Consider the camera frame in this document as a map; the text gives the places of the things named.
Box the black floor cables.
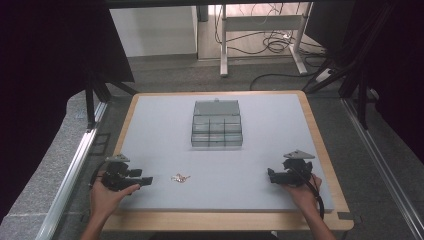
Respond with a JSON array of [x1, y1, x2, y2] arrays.
[[213, 3, 329, 92]]

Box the black curtain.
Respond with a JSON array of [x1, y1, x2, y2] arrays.
[[0, 0, 136, 224], [304, 0, 424, 165]]

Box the grey table mat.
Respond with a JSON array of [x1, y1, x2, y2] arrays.
[[118, 93, 335, 214]]

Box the black metal stand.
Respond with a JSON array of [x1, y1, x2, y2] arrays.
[[301, 3, 398, 131], [83, 68, 138, 130]]

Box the white power strip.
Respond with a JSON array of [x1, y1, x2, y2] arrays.
[[314, 67, 335, 84]]

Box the aluminium rail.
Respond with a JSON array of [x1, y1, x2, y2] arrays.
[[34, 101, 109, 240], [340, 97, 424, 240]]

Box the white metal desk frame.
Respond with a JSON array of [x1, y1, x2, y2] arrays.
[[218, 2, 314, 78]]

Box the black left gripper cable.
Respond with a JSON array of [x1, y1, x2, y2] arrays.
[[88, 160, 111, 188]]

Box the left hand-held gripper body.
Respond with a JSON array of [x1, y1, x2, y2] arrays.
[[100, 153, 135, 193]]

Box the person's left hand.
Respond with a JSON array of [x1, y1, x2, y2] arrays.
[[89, 176, 141, 219]]

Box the clear plastic compartment box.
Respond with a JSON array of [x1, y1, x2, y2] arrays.
[[190, 98, 244, 148]]

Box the white cabinet panel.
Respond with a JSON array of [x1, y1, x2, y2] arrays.
[[109, 5, 199, 58]]

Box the person's right hand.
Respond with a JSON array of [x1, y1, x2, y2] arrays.
[[281, 173, 323, 214]]

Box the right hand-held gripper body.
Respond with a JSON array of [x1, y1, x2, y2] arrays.
[[279, 149, 316, 187]]

